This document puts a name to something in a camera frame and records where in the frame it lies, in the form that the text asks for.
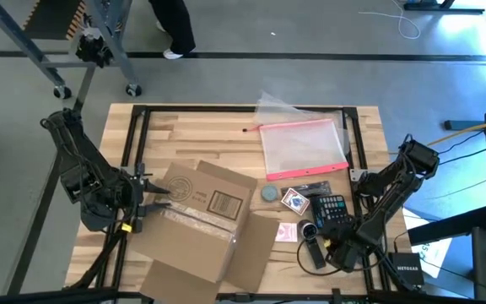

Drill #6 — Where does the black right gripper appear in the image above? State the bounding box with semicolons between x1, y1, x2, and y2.
323;223;375;274

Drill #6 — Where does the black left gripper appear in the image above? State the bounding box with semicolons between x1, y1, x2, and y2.
111;162;172;233

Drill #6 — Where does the black webcam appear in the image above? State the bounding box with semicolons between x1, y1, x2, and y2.
297;219;327;270

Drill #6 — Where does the black calculator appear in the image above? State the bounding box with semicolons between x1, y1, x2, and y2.
310;193;354;231

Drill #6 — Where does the pink white card packet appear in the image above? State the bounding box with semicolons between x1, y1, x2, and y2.
274;222;299;243

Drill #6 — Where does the brown cardboard box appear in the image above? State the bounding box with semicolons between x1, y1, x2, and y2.
127;159;281;304

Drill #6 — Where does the playing card box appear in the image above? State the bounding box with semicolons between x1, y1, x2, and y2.
279;187;311;216

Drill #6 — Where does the grey round disc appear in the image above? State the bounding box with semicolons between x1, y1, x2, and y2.
260;184;279;203

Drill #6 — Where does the pink mesh zipper pouch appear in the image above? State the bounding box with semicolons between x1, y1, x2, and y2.
241;117;350;182

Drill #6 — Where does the white printed paper sheet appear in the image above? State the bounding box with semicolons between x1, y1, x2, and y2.
402;207;454;280

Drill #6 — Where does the black desk leg beam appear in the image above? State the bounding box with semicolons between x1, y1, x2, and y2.
407;205;486;247

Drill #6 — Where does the black tangled device bundle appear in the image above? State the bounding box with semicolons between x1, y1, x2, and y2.
76;25;114;68

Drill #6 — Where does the grey metal rolling cart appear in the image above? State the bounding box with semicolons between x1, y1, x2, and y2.
0;0;143;99

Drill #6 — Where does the person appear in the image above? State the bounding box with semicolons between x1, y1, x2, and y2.
148;0;197;61

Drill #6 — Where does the black yellow striped mat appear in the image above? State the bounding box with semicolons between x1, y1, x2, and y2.
23;0;87;41

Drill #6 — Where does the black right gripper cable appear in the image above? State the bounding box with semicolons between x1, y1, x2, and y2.
296;237;356;276

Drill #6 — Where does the black Netgear network switch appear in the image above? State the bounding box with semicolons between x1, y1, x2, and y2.
388;252;425;287

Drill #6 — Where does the black aluminium table frame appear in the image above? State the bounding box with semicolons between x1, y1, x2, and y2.
0;104;486;304

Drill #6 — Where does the thin black floor cable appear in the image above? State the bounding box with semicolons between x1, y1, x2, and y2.
413;179;486;201
439;149;486;166
436;130;486;155

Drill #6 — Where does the white floor cable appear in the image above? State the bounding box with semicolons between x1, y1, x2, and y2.
357;0;422;41

